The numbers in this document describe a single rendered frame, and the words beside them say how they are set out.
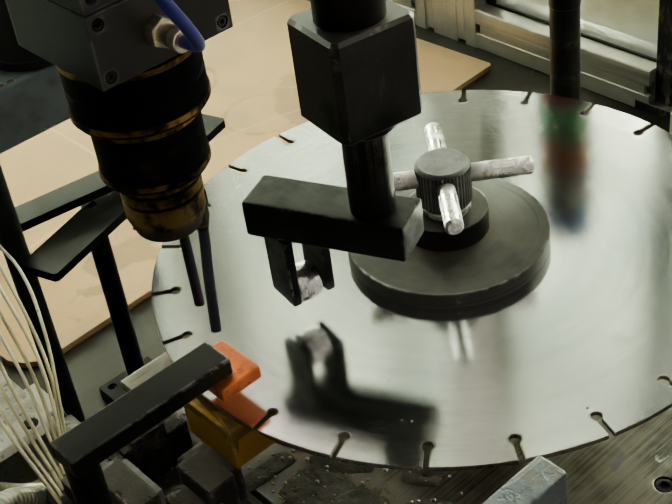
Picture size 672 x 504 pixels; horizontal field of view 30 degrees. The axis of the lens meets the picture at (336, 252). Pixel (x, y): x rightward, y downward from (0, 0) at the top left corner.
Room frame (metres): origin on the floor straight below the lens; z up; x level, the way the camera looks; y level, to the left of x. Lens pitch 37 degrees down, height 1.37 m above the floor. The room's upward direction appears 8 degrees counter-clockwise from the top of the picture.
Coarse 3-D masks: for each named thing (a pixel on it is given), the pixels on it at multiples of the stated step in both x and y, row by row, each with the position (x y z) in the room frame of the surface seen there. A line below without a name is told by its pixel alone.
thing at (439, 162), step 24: (432, 144) 0.57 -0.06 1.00; (432, 168) 0.54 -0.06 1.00; (456, 168) 0.54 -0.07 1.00; (480, 168) 0.54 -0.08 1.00; (504, 168) 0.54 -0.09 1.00; (528, 168) 0.54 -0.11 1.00; (432, 192) 0.54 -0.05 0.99; (456, 192) 0.53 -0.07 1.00; (432, 216) 0.54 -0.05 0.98; (456, 216) 0.50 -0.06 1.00
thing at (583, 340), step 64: (448, 128) 0.67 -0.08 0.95; (512, 128) 0.66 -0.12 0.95; (576, 128) 0.64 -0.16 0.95; (640, 128) 0.63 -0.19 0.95; (576, 192) 0.58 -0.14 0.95; (640, 192) 0.57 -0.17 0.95; (256, 256) 0.56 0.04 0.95; (576, 256) 0.52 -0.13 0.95; (640, 256) 0.51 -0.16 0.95; (192, 320) 0.51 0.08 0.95; (256, 320) 0.51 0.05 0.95; (320, 320) 0.50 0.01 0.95; (384, 320) 0.49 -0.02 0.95; (448, 320) 0.48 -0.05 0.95; (512, 320) 0.48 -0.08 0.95; (576, 320) 0.47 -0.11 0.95; (640, 320) 0.46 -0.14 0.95; (256, 384) 0.46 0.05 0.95; (320, 384) 0.45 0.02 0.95; (384, 384) 0.44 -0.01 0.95; (448, 384) 0.44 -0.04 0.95; (512, 384) 0.43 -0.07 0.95; (576, 384) 0.43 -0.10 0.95; (640, 384) 0.42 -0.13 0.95; (320, 448) 0.41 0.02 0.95; (384, 448) 0.40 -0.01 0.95; (448, 448) 0.40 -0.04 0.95; (512, 448) 0.39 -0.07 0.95; (576, 448) 0.39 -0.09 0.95
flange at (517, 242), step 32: (480, 192) 0.56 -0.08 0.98; (512, 192) 0.57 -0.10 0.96; (480, 224) 0.53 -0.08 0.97; (512, 224) 0.54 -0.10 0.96; (544, 224) 0.54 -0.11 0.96; (352, 256) 0.54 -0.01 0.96; (416, 256) 0.53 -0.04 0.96; (448, 256) 0.52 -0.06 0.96; (480, 256) 0.52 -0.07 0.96; (512, 256) 0.52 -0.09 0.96; (544, 256) 0.52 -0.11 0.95; (384, 288) 0.51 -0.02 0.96; (416, 288) 0.50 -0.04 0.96; (448, 288) 0.50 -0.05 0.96; (480, 288) 0.50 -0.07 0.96; (512, 288) 0.50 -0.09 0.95
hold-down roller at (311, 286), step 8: (296, 264) 0.51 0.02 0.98; (304, 264) 0.51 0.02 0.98; (312, 264) 0.51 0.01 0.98; (304, 272) 0.50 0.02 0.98; (312, 272) 0.50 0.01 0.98; (304, 280) 0.50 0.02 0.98; (312, 280) 0.50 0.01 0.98; (320, 280) 0.50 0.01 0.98; (304, 288) 0.50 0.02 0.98; (312, 288) 0.50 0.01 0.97; (320, 288) 0.50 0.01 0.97; (304, 296) 0.50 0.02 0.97; (312, 296) 0.50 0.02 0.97
